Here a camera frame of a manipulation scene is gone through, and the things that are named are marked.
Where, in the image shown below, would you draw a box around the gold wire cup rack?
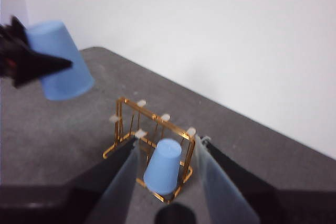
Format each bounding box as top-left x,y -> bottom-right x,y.
102,97 -> 197,205

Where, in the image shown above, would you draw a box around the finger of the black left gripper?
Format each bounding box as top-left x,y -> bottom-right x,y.
12,50 -> 73,88
9,16 -> 30,48

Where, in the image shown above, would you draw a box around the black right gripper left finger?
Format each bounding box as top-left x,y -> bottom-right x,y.
0,135 -> 143,224

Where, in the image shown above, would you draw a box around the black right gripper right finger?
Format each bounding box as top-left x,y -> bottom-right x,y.
195,134 -> 336,224

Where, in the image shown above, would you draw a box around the blue ribbed plastic cup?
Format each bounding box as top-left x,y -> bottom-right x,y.
143,137 -> 183,196
26,20 -> 96,101

